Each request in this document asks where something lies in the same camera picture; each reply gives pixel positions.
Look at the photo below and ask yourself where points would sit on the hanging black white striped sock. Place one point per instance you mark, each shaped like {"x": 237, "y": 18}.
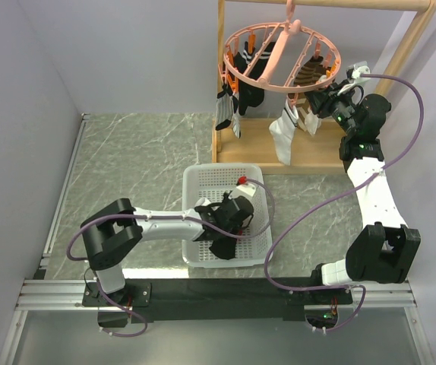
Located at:
{"x": 227, "y": 110}

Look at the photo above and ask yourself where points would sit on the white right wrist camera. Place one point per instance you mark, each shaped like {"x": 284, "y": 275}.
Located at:
{"x": 356, "y": 75}

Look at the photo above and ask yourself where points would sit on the white sock with black stripes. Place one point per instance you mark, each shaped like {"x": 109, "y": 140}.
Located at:
{"x": 283, "y": 130}

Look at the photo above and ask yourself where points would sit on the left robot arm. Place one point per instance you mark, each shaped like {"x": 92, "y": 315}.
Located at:
{"x": 110, "y": 235}

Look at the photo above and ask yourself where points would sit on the aluminium rail frame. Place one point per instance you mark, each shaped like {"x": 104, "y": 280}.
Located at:
{"x": 61, "y": 295}

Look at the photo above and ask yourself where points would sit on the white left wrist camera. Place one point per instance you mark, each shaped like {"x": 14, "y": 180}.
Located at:
{"x": 244, "y": 188}

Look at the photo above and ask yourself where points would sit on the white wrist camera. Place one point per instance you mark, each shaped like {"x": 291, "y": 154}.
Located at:
{"x": 356, "y": 75}
{"x": 244, "y": 188}

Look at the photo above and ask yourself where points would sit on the wooden hanger rack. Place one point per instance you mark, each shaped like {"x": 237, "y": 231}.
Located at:
{"x": 319, "y": 154}

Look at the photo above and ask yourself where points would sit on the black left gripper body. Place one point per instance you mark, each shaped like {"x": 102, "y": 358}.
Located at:
{"x": 225, "y": 200}

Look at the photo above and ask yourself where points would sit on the pink round clip hanger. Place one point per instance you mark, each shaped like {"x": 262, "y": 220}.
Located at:
{"x": 280, "y": 33}

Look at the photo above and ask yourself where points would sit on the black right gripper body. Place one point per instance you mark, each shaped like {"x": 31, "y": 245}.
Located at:
{"x": 345, "y": 109}

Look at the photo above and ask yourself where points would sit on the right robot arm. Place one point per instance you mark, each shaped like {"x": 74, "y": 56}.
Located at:
{"x": 384, "y": 250}

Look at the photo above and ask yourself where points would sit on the white plastic laundry basket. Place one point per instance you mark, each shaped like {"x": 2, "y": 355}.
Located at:
{"x": 211, "y": 181}

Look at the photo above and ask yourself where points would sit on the hanging brown striped sock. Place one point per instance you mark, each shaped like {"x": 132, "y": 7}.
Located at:
{"x": 309, "y": 74}

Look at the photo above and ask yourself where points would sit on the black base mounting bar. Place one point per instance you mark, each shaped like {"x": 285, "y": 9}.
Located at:
{"x": 164, "y": 299}

